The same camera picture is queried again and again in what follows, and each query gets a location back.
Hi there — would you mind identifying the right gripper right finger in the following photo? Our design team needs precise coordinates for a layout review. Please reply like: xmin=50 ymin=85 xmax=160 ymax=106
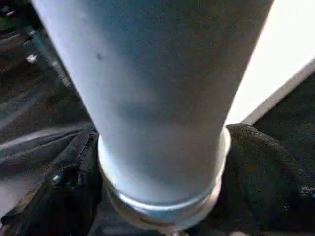
xmin=194 ymin=123 xmax=315 ymax=236

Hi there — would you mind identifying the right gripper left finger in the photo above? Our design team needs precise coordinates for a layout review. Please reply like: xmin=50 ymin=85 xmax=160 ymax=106
xmin=0 ymin=129 xmax=103 ymax=236

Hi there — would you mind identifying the white plastic table leg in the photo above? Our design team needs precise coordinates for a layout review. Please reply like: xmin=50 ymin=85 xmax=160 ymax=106
xmin=32 ymin=0 xmax=274 ymax=232

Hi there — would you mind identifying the white plastic table top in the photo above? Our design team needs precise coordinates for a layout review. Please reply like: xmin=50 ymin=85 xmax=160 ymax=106
xmin=224 ymin=0 xmax=315 ymax=126

